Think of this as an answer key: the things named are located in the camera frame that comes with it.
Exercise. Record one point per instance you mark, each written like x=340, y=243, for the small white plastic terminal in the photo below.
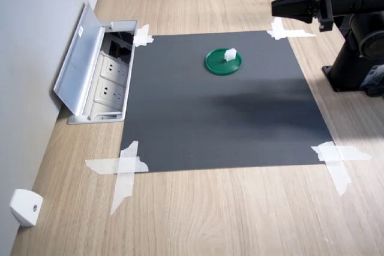
x=230, y=55

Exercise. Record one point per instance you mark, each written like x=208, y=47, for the round green lid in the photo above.
x=217, y=65

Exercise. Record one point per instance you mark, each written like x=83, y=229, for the white masking tape strip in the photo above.
x=143, y=29
x=124, y=184
x=339, y=175
x=351, y=153
x=277, y=28
x=102, y=166
x=142, y=41
x=300, y=33

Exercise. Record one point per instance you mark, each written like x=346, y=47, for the dark grey mat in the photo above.
x=210, y=136

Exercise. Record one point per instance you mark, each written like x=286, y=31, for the silver table socket box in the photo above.
x=120, y=58

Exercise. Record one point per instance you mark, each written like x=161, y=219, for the white power socket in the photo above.
x=114, y=68
x=109, y=91

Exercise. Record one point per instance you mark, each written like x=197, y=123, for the silver socket box flap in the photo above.
x=79, y=67

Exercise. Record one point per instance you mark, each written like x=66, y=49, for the small white bracket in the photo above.
x=25, y=208

